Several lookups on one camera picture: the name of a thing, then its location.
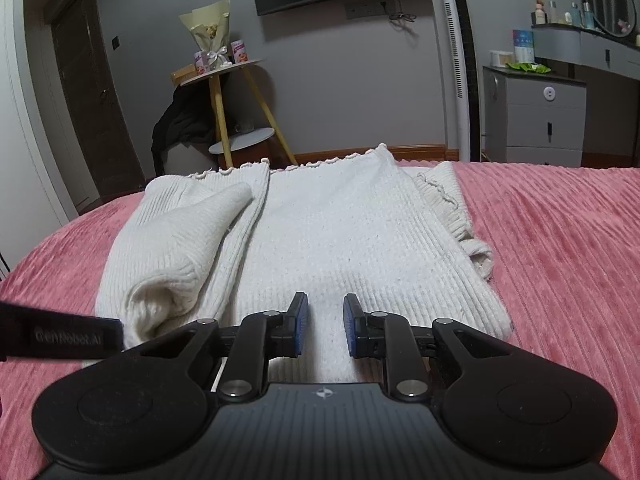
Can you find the pink can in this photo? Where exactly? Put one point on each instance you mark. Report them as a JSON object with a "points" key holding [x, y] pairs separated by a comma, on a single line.
{"points": [[201, 63], [239, 52]]}

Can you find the small glass cup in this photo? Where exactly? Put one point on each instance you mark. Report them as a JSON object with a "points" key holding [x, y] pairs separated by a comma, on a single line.
{"points": [[244, 127]]}

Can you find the white ribbed knit sweater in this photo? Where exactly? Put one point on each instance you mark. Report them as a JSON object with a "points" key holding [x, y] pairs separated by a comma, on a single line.
{"points": [[340, 230]]}

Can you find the white tower fan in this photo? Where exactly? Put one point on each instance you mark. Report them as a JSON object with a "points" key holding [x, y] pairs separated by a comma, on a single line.
{"points": [[457, 70]]}

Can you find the clear bottle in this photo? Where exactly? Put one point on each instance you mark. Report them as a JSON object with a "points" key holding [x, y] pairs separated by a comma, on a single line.
{"points": [[553, 11]]}

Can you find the white wardrobe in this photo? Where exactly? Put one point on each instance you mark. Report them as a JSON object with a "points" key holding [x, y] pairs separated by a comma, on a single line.
{"points": [[30, 135]]}

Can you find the pink ribbed blanket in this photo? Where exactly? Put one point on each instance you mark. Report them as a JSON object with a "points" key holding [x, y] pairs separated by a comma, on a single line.
{"points": [[560, 270]]}

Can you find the pink bottle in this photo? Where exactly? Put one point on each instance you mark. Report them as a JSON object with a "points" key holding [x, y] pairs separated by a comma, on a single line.
{"points": [[539, 14]]}

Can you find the dark brown door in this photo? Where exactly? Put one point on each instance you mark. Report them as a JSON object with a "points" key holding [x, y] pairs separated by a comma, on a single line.
{"points": [[95, 110]]}

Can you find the grey stool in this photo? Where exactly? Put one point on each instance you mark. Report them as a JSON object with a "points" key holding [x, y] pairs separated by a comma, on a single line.
{"points": [[187, 157]]}

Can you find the white box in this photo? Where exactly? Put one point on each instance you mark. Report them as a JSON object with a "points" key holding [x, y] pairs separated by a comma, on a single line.
{"points": [[500, 58]]}

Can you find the blue bottle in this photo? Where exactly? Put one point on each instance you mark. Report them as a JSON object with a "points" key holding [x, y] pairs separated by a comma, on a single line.
{"points": [[588, 16]]}

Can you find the grey dressing table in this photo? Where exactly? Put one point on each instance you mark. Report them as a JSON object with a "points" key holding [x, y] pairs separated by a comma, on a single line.
{"points": [[610, 90]]}

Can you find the grey drawer cabinet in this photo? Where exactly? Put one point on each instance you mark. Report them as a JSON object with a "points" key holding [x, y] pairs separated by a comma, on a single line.
{"points": [[535, 125]]}

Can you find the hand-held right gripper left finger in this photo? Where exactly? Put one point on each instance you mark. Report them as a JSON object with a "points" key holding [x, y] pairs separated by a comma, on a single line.
{"points": [[300, 325]]}

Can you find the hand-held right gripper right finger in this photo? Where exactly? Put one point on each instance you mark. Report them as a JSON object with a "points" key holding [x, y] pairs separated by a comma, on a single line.
{"points": [[350, 329]]}

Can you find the wall socket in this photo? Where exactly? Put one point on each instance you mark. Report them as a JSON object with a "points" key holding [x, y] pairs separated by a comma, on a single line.
{"points": [[367, 9]]}

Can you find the cream wrapped flower bouquet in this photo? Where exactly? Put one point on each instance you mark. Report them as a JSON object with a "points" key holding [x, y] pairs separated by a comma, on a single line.
{"points": [[207, 27]]}

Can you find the round side table yellow legs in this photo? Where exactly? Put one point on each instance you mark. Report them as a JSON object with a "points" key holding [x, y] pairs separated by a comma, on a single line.
{"points": [[222, 67]]}

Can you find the black jacket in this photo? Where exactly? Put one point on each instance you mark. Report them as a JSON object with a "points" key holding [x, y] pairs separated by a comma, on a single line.
{"points": [[182, 120]]}

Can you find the green packet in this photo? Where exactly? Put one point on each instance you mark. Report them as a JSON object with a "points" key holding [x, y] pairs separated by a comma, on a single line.
{"points": [[527, 68]]}

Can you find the blue box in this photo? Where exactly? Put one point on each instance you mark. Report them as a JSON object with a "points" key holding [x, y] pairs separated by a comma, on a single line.
{"points": [[522, 47]]}

